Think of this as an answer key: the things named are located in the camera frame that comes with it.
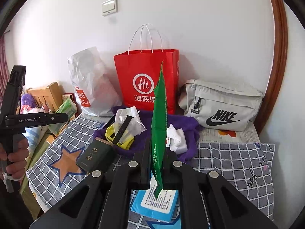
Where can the green plastic packet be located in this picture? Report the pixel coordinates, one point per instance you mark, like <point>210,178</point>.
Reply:
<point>159,131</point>

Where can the grey checkered cloth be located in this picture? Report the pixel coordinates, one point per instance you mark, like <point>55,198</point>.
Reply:
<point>247,166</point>

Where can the red Haidilao paper bag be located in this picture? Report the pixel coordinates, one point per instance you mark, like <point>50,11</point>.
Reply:
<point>138,73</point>

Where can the grey Nike waist bag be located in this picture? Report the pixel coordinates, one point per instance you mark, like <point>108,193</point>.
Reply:
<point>220,106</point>

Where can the white wall switch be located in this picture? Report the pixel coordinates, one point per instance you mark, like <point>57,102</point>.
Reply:
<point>109,7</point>

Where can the brown wooden door frame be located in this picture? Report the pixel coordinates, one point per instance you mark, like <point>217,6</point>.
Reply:
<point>278,64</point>

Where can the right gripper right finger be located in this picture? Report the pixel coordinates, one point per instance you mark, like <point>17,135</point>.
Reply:
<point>180,176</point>

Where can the brown star patch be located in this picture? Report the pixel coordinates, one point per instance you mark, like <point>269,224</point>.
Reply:
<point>66,164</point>

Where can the white sponge block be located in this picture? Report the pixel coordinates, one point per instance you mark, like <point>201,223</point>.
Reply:
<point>175,140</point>

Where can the dark green tea box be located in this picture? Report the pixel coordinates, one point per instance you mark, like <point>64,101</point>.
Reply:
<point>99,155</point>

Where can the blue tissue pack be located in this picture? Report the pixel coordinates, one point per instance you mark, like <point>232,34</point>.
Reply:
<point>161,208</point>

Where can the blue star patch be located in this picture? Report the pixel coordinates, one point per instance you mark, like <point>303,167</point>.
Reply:
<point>176,224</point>

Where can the clear mesh pouch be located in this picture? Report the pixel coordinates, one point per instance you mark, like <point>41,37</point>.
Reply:
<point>128,128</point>

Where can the purple plush toy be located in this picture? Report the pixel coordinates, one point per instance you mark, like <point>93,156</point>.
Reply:
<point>28,99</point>

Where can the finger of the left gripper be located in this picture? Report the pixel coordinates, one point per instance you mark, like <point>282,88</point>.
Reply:
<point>28,120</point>

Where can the purple towel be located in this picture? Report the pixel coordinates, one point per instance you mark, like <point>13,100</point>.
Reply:
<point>189,125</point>

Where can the person's left hand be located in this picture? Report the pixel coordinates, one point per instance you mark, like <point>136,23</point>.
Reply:
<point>17,159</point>

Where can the green tissue pack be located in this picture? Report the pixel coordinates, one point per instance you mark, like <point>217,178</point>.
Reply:
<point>62,116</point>

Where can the duck print table cover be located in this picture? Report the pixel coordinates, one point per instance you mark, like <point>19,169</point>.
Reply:
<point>249,135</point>

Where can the white Miniso plastic bag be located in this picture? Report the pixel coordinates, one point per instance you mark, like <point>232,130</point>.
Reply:
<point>93,90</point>

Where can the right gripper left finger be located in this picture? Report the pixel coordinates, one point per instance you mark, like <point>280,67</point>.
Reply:
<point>134,175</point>

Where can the yellow Adidas mini bag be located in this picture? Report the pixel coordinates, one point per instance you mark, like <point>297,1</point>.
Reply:
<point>123,140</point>

